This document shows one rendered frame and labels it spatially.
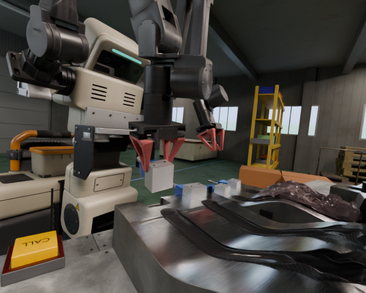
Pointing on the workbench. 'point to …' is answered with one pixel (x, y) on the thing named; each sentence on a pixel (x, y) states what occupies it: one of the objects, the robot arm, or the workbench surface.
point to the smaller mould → (346, 191)
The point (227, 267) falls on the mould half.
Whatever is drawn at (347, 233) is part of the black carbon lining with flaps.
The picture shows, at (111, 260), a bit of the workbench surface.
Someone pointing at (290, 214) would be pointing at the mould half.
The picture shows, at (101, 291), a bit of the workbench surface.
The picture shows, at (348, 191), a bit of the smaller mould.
